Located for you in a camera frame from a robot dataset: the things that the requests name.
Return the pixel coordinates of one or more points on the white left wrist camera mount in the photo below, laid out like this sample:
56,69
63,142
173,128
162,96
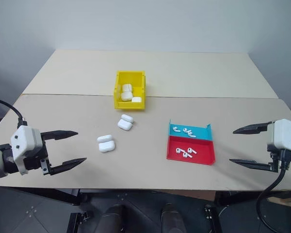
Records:
24,138

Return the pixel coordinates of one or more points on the dark rounded shape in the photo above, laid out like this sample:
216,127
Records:
172,218
111,218

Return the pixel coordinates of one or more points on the yellow plastic bin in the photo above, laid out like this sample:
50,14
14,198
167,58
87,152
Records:
129,106

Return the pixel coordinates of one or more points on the open white charging case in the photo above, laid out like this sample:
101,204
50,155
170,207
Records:
124,124
106,146

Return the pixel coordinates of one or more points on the red plastic tray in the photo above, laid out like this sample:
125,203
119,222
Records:
203,151

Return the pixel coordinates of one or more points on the blue plastic tray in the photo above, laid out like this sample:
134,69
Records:
203,132

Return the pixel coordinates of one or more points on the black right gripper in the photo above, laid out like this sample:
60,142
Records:
279,161

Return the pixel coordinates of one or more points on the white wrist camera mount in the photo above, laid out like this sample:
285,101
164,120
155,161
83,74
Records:
24,138
285,134

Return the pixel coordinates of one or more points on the closed white charging case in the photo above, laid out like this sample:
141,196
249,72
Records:
126,96
136,99

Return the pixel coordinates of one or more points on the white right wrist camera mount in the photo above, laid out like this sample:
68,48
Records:
285,134

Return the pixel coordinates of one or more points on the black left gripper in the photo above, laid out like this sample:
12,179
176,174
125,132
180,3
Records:
35,162

